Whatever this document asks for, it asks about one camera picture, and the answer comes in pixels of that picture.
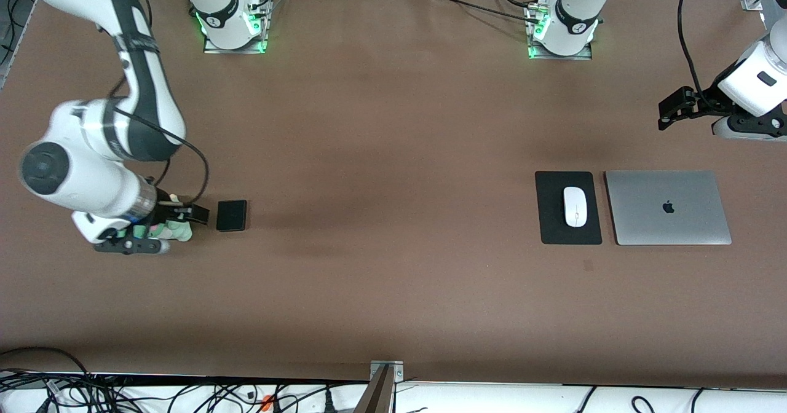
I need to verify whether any small black square box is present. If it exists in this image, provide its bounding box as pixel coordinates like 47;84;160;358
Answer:
216;200;248;233

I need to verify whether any white computer mouse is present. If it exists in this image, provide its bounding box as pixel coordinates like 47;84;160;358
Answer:
563;186;589;228

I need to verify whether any black mouse pad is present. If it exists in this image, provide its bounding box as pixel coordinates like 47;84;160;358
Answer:
534;171;603;246

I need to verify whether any green dinosaur plush toy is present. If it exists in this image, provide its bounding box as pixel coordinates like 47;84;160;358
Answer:
126;194;193;242

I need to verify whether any grey laptop with apple logo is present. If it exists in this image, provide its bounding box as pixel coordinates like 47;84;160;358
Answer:
604;170;733;246

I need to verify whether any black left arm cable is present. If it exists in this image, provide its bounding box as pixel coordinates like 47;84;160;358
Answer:
676;0;708;103

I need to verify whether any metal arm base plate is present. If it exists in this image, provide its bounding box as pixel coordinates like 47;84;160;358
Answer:
203;29;269;55
527;38;595;61

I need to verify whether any black floor cable loop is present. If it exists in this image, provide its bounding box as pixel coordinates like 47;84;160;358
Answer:
0;346;96;395

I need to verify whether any long black table cable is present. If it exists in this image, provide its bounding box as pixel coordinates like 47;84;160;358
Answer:
425;0;542;26

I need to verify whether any aluminium frame post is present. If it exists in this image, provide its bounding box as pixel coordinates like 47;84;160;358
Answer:
355;360;405;413

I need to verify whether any white cable tray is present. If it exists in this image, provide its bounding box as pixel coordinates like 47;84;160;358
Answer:
0;373;787;413

